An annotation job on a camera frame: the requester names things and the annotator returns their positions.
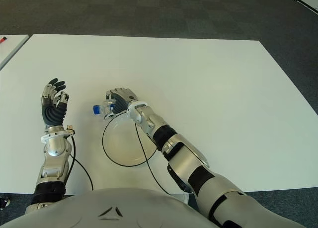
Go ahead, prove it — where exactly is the clear water bottle blue cap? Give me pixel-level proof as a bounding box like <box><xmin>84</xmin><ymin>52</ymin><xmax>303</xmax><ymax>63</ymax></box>
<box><xmin>93</xmin><ymin>100</ymin><xmax>117</xmax><ymax>121</ymax></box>

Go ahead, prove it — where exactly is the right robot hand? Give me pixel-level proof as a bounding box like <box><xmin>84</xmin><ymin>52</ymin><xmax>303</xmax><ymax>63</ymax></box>
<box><xmin>104</xmin><ymin>87</ymin><xmax>139</xmax><ymax>120</ymax></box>

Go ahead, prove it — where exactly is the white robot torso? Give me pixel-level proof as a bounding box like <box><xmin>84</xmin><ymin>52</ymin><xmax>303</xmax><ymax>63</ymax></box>
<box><xmin>0</xmin><ymin>187</ymin><xmax>219</xmax><ymax>228</ymax></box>

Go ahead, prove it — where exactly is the grey table leg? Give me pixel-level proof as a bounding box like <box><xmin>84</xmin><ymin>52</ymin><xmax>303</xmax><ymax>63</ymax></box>
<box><xmin>170</xmin><ymin>193</ymin><xmax>192</xmax><ymax>206</ymax></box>

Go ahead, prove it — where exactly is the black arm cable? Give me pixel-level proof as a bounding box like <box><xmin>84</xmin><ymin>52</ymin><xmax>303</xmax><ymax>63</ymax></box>
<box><xmin>134</xmin><ymin>122</ymin><xmax>172</xmax><ymax>195</ymax></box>
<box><xmin>68</xmin><ymin>134</ymin><xmax>95</xmax><ymax>192</ymax></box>

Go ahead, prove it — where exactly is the white plate black rim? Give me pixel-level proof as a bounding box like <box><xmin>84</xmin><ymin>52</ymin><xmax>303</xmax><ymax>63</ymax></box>
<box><xmin>102</xmin><ymin>113</ymin><xmax>159</xmax><ymax>167</ymax></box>

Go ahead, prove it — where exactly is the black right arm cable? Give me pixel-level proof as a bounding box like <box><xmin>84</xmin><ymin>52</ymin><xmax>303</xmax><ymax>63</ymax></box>
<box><xmin>134</xmin><ymin>122</ymin><xmax>172</xmax><ymax>195</ymax></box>

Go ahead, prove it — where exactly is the white left wrist camera ring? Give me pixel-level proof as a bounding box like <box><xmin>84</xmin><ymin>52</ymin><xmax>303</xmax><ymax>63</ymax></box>
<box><xmin>40</xmin><ymin>128</ymin><xmax>77</xmax><ymax>144</ymax></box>

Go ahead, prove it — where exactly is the black metal stand frame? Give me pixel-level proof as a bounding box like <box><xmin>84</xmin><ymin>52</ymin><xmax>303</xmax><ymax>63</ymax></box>
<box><xmin>0</xmin><ymin>194</ymin><xmax>12</xmax><ymax>211</ymax></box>

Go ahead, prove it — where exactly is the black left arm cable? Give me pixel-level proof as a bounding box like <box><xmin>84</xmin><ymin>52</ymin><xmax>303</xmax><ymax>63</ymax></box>
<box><xmin>68</xmin><ymin>134</ymin><xmax>95</xmax><ymax>192</ymax></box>

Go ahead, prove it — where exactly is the white wrist camera ring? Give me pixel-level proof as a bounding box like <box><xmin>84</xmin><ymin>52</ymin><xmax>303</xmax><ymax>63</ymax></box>
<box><xmin>40</xmin><ymin>128</ymin><xmax>77</xmax><ymax>144</ymax></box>
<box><xmin>126</xmin><ymin>101</ymin><xmax>148</xmax><ymax>121</ymax></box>

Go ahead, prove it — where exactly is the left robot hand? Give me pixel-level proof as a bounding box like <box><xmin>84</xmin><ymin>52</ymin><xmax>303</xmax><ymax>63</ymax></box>
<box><xmin>41</xmin><ymin>77</ymin><xmax>70</xmax><ymax>129</ymax></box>

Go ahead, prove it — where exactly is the white right wrist camera ring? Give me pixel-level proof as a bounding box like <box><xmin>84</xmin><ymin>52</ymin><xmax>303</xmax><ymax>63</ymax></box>
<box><xmin>126</xmin><ymin>101</ymin><xmax>148</xmax><ymax>121</ymax></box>

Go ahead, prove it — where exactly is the white side table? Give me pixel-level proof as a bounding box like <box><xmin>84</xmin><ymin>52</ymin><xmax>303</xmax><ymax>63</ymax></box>
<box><xmin>0</xmin><ymin>34</ymin><xmax>30</xmax><ymax>71</ymax></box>

